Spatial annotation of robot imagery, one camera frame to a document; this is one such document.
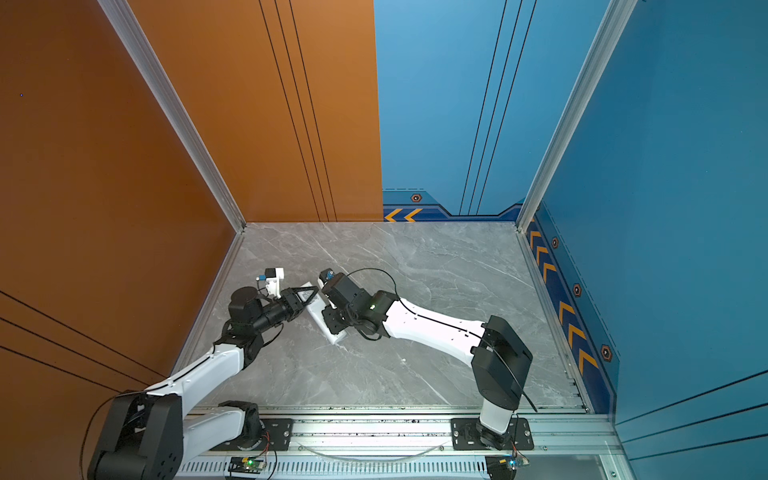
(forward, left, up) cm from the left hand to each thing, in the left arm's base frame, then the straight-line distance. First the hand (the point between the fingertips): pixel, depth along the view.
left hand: (318, 289), depth 81 cm
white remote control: (-6, 0, -2) cm, 6 cm away
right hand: (-7, -3, -2) cm, 8 cm away
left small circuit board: (-38, +14, -19) cm, 45 cm away
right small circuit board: (-38, -48, -18) cm, 63 cm away
